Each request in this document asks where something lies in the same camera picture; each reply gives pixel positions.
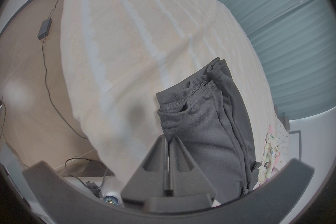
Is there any white printed garment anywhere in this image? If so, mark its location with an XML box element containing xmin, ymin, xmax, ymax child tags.
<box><xmin>257</xmin><ymin>131</ymin><xmax>284</xmax><ymax>188</ymax></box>

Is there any black T-shirt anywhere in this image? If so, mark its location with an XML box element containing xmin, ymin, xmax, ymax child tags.
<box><xmin>156</xmin><ymin>58</ymin><xmax>261</xmax><ymax>204</ymax></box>

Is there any black cable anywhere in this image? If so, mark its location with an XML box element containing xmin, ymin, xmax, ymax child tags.
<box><xmin>42</xmin><ymin>39</ymin><xmax>89</xmax><ymax>139</ymax></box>
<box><xmin>48</xmin><ymin>0</ymin><xmax>63</xmax><ymax>19</ymax></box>

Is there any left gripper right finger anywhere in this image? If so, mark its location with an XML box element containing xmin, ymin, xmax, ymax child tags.
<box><xmin>169</xmin><ymin>137</ymin><xmax>217</xmax><ymax>199</ymax></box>

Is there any black power adapter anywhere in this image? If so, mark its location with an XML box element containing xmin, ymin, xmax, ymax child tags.
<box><xmin>37</xmin><ymin>18</ymin><xmax>52</xmax><ymax>40</ymax></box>

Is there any bed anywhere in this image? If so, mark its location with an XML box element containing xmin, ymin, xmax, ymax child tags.
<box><xmin>60</xmin><ymin>0</ymin><xmax>302</xmax><ymax>208</ymax></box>

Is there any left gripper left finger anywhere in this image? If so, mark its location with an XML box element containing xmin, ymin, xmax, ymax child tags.
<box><xmin>121</xmin><ymin>136</ymin><xmax>169</xmax><ymax>200</ymax></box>

